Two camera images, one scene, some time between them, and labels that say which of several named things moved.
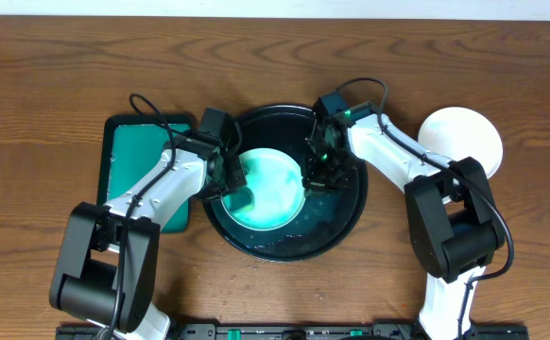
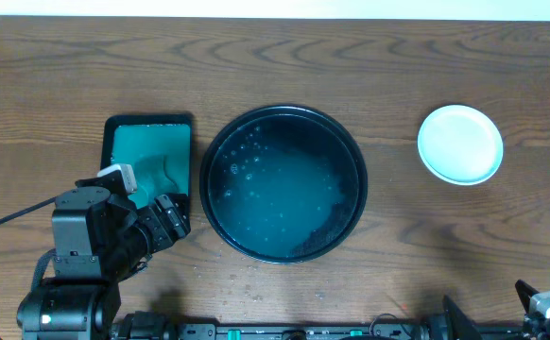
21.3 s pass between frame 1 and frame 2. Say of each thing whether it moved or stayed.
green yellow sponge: moved
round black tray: stayed
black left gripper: moved
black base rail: stayed
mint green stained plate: moved
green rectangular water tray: stayed
